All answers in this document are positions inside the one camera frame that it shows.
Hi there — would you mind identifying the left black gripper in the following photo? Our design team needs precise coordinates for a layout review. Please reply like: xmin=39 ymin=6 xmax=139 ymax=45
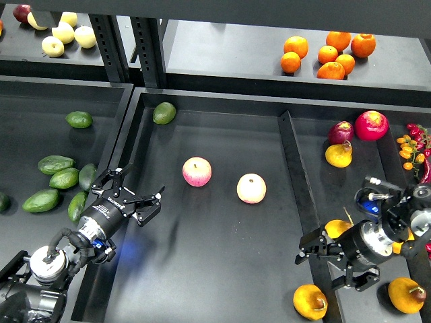
xmin=77 ymin=163 xmax=165 ymax=244

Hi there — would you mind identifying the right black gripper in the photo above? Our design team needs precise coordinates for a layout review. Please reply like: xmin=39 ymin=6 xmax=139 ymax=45
xmin=295 ymin=220 xmax=391 ymax=291

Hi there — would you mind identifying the dark green avocado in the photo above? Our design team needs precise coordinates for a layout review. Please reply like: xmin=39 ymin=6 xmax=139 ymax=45
xmin=67 ymin=191 xmax=88 ymax=222

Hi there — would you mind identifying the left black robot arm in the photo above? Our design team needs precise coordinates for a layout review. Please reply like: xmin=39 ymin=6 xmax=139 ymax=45
xmin=1 ymin=165 xmax=162 ymax=322

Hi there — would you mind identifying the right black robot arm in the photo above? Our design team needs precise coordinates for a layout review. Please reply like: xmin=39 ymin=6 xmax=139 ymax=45
xmin=295 ymin=176 xmax=430 ymax=291

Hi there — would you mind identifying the yellow pear by divider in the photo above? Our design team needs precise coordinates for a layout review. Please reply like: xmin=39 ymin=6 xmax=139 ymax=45
xmin=324 ymin=207 xmax=354 ymax=240

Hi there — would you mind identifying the yellow pear with brown tip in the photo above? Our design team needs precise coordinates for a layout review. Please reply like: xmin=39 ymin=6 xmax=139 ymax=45
xmin=392 ymin=228 xmax=415 ymax=254

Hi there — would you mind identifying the green avocado middle of cluster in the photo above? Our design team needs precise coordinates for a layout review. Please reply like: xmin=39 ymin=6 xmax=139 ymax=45
xmin=49 ymin=168 xmax=79 ymax=190

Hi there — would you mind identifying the green avocado at tray corner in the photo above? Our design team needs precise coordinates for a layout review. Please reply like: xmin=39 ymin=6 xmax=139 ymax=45
xmin=152 ymin=102 xmax=176 ymax=125

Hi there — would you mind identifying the green avocado lower cluster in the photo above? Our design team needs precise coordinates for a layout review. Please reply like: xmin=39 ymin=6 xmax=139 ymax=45
xmin=22 ymin=188 xmax=60 ymax=213

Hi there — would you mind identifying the green avocado upper left tray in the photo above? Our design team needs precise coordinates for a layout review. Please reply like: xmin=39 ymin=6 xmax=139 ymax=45
xmin=65 ymin=111 xmax=93 ymax=129

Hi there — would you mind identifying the dark avocado at left edge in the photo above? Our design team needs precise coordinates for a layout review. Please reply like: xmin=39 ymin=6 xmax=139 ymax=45
xmin=0 ymin=192 xmax=11 ymax=212

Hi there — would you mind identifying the pale yellow pear right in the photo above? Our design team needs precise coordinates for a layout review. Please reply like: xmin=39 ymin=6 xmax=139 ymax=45
xmin=74 ymin=26 xmax=96 ymax=49

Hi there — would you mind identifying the pale yellow pear front left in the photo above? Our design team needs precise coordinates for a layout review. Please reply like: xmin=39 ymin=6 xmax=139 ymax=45
xmin=41 ymin=36 xmax=65 ymax=58

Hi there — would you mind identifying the pale yellow pear centre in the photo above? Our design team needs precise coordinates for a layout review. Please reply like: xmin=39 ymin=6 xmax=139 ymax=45
xmin=51 ymin=22 xmax=75 ymax=44

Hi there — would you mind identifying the pale yellow pear back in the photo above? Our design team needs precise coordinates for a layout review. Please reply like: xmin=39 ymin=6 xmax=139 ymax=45
xmin=60 ymin=11 xmax=78 ymax=28

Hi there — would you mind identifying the pale yellow pear behind tag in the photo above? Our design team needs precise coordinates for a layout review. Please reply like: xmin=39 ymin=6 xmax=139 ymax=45
xmin=27 ymin=12 xmax=48 ymax=31

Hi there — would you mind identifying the black tray divider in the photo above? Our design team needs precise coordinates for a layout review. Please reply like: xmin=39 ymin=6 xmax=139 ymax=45
xmin=277 ymin=111 xmax=343 ymax=322

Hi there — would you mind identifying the pink red apple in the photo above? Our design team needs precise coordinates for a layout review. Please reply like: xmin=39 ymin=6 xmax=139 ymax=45
xmin=182 ymin=157 xmax=212 ymax=187

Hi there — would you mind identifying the black left tray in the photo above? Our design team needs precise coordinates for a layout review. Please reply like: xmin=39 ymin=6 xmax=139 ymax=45
xmin=1 ymin=76 xmax=133 ymax=264

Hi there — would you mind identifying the yellow pink apple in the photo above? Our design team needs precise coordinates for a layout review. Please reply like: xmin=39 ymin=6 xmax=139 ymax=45
xmin=236 ymin=173 xmax=267 ymax=204

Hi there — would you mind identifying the red chili pepper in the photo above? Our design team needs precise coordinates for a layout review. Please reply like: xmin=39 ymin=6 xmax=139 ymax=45
xmin=419 ymin=157 xmax=431 ymax=184

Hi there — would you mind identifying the cherry tomato vine bunch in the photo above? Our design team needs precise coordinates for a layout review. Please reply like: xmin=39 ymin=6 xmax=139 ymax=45
xmin=396 ymin=123 xmax=430 ymax=182

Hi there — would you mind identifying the large red apple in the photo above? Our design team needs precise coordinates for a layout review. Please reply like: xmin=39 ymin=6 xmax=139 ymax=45
xmin=354 ymin=110 xmax=389 ymax=141

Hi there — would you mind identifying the orange front of group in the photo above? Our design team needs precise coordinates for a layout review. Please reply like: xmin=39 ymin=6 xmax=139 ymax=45
xmin=317 ymin=61 xmax=345 ymax=80

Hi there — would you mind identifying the small orange right centre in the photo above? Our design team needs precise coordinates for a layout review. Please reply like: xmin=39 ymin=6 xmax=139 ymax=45
xmin=335 ymin=54 xmax=356 ymax=76

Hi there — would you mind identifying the small orange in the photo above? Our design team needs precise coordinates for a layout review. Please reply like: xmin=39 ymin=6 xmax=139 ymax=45
xmin=335 ymin=54 xmax=356 ymax=76
xmin=317 ymin=45 xmax=339 ymax=65

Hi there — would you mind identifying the orange lower left of group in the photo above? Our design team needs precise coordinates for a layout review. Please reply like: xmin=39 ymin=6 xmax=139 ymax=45
xmin=280 ymin=51 xmax=301 ymax=73

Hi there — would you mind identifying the dark red apple on shelf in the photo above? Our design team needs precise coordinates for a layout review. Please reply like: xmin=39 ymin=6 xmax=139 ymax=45
xmin=13 ymin=4 xmax=31 ymax=24

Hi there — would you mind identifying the orange top right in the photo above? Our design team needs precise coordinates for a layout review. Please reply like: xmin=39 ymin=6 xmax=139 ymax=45
xmin=350 ymin=34 xmax=376 ymax=58

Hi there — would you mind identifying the dark avocado at tray wall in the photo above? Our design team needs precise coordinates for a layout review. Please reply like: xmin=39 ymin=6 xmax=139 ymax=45
xmin=78 ymin=164 xmax=97 ymax=192

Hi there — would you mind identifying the black shelf upright post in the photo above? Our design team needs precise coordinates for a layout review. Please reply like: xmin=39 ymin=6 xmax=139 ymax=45
xmin=131 ymin=17 xmax=167 ymax=89

